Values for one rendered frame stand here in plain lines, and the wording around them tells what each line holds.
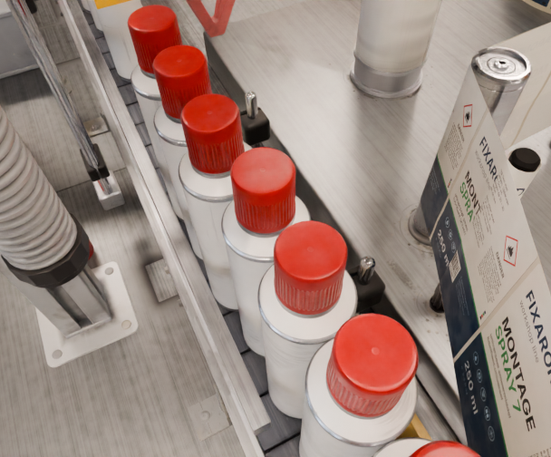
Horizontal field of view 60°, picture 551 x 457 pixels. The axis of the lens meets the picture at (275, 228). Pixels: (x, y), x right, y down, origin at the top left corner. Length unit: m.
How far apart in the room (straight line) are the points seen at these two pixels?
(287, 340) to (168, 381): 0.24
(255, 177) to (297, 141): 0.31
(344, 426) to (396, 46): 0.43
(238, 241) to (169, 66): 0.12
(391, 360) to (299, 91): 0.46
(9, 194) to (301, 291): 0.12
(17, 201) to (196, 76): 0.15
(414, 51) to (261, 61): 0.20
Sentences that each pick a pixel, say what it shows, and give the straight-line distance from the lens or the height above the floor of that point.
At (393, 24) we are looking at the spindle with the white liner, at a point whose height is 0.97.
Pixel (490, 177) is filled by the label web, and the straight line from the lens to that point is 0.32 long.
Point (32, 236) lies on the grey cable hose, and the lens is 0.21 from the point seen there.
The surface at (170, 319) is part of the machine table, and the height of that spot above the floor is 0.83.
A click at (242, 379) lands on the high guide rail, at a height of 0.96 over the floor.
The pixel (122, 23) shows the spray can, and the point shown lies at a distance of 0.61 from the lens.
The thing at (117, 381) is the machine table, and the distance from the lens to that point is 0.48.
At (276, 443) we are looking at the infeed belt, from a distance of 0.39.
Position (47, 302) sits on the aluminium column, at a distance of 0.45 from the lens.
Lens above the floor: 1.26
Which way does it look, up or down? 55 degrees down
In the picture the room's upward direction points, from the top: 2 degrees counter-clockwise
